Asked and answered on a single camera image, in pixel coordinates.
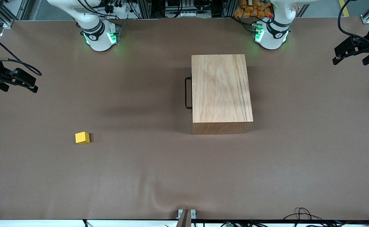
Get yellow cube block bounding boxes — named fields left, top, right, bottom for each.
left=75, top=131, right=90, bottom=145

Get pile of orange round items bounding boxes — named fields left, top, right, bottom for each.
left=234, top=0, right=273, bottom=18

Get white power strip with plugs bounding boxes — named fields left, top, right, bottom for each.
left=104, top=3, right=131, bottom=14

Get light wooden cabinet box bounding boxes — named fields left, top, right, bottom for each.
left=191, top=54, right=253, bottom=135

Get brown table mat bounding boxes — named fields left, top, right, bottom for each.
left=0, top=17, right=369, bottom=221

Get long white socket strip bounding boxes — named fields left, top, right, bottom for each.
left=165, top=11, right=211, bottom=18

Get black loose cable loops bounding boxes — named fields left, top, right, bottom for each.
left=283, top=207, right=325, bottom=221

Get grey metal clamp bracket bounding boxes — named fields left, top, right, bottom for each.
left=177, top=209, right=197, bottom=219

